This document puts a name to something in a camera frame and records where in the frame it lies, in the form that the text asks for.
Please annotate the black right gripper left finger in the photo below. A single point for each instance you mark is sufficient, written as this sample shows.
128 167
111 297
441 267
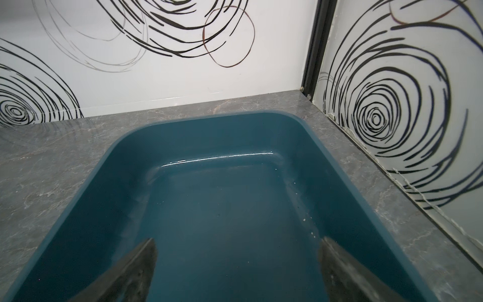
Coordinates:
129 279

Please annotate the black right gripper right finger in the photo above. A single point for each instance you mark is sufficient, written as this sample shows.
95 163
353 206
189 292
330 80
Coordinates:
346 279

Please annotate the teal plastic storage box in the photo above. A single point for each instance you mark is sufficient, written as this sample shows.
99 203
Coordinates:
237 206

